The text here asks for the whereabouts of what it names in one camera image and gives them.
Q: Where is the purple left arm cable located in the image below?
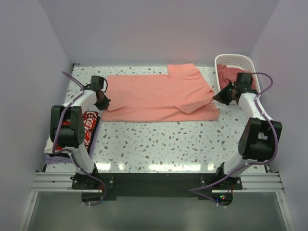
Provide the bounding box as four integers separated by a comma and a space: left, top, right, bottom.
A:
52, 71, 108, 206

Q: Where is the salmon pink t shirt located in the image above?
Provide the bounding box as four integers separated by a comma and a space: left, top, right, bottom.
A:
102, 64, 219, 122

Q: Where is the aluminium extrusion rail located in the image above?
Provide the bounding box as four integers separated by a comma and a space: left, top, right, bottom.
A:
31, 172, 284, 193

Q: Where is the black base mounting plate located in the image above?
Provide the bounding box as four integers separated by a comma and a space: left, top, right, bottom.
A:
71, 172, 244, 202

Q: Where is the white plastic laundry basket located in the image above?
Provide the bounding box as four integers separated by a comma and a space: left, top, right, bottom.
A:
214, 54, 256, 90

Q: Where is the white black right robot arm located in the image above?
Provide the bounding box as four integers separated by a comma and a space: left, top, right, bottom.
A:
213, 73, 282, 189

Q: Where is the lavender folded shirt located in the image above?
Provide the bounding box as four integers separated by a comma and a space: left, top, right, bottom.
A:
45, 154, 72, 165

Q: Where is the dark pink crumpled shirt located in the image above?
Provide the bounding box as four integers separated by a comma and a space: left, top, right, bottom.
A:
217, 64, 251, 90

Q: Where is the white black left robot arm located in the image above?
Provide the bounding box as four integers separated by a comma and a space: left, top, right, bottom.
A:
50, 72, 111, 189

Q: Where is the red white printed folded shirt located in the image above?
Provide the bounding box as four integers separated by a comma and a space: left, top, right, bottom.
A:
53, 111, 100, 156

